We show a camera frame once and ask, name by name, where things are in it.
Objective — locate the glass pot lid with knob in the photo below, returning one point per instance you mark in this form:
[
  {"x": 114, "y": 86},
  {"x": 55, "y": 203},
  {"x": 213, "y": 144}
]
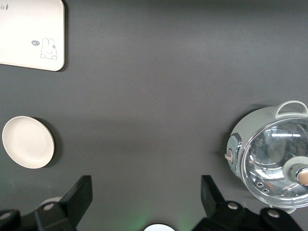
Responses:
[{"x": 272, "y": 156}]

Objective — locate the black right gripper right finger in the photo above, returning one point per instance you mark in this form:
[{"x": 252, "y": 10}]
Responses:
[{"x": 211, "y": 197}]

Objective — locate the cream tray with rabbit print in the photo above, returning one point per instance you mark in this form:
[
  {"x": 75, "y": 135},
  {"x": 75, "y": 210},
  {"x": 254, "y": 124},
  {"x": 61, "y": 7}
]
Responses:
[{"x": 24, "y": 31}]

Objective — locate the steel pot with glass lid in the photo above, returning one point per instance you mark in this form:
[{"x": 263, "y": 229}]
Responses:
[{"x": 250, "y": 122}]

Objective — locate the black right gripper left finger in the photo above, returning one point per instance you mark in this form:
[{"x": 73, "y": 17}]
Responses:
[{"x": 77, "y": 192}]

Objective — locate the round cream plate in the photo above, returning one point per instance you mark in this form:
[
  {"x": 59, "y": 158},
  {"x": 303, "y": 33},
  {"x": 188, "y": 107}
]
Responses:
[{"x": 27, "y": 142}]

